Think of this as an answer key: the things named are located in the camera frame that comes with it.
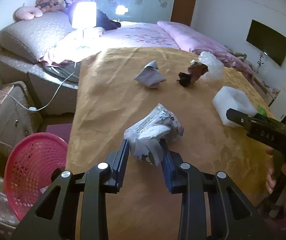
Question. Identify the brown wooden door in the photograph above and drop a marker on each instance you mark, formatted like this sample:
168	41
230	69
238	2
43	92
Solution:
182	11

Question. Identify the floral wardrobe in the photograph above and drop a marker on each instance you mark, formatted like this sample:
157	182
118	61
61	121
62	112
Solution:
135	0

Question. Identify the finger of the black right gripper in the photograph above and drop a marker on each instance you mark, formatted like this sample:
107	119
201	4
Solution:
241	118

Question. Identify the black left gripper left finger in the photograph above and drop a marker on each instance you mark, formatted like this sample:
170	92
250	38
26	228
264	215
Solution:
105	177

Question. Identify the green snack packet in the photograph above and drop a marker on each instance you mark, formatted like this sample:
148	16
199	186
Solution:
261	111

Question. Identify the floral white bed sheet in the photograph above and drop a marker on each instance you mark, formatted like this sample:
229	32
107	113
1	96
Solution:
78	44

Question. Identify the grey paper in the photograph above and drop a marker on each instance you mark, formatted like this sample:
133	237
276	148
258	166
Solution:
150	76

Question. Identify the book on cabinet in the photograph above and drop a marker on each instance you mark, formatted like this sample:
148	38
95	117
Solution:
4	93

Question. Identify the grey bedside cabinet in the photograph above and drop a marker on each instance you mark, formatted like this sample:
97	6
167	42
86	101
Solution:
16	121

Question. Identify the brown paper bag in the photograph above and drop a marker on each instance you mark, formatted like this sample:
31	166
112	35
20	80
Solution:
194	72

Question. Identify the grey quilted pillow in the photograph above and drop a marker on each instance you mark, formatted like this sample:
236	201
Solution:
31	39

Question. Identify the white foam block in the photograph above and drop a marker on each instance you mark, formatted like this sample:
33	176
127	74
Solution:
229	97

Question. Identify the golden yellow bed blanket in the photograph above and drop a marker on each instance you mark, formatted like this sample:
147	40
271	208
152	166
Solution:
137	90

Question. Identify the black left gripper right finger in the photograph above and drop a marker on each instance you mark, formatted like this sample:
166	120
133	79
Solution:
183	178

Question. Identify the black wall television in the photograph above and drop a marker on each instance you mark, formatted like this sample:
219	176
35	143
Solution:
268	41

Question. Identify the pink plastic basket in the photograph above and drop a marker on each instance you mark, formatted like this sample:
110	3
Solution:
29	169

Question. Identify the dark clothing pile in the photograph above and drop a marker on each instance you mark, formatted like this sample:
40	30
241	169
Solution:
102	19

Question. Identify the brown plush toy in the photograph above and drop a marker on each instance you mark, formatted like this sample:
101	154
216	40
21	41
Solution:
53	5

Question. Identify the white printed plastic wrapper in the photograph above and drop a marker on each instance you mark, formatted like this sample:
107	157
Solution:
144	137

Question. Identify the pink folded quilt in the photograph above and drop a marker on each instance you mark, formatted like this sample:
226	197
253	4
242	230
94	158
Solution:
194	42

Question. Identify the clear plastic bag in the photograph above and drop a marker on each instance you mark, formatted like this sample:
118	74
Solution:
215	67

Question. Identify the glowing white table lamp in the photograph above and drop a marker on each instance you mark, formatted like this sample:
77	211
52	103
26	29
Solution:
84	18

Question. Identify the grey upholstered bed frame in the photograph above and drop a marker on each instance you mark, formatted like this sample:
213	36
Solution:
43	87

